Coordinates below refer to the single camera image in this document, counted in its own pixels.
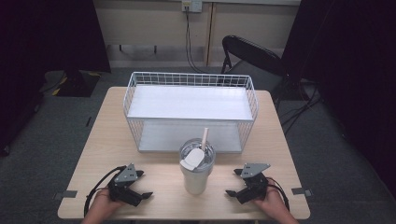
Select person's left hand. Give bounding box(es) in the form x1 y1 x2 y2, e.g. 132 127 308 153
90 188 125 218

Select white wire shelf rack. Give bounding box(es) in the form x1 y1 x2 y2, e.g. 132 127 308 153
122 71 260 154

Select person's right hand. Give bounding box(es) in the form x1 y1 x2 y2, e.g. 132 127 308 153
253 178 290 217

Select black wall socket cable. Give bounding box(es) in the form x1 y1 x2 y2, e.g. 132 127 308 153
184 7 216 75

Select black floor cables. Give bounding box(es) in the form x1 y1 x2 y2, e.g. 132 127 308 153
279 78 325 135

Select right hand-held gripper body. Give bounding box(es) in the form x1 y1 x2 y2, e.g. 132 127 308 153
236 162 271 205

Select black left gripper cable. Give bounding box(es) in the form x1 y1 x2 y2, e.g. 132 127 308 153
83 165 127 217

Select beige drinking straw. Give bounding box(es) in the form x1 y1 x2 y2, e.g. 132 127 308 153
201 127 209 152

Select grey tape strip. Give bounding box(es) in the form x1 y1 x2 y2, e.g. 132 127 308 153
52 189 78 201
290 187 314 197

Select white tumbler with clear lid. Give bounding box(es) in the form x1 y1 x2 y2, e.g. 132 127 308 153
178 137 217 196

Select black curtain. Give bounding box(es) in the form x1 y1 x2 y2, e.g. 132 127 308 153
280 0 396 200
0 0 112 157

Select black stand base yellow tape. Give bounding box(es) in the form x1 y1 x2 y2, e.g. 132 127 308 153
51 69 103 98

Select black folding chair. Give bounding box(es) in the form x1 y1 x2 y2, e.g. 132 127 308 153
220 35 288 94

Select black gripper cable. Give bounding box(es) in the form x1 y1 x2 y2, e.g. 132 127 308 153
266 177 290 213
83 165 127 217

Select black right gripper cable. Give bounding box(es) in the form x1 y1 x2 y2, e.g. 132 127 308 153
266 177 290 213

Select white wall socket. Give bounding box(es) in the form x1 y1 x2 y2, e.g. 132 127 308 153
181 0 204 14

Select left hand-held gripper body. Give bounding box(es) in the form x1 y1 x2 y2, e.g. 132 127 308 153
106 162 143 208

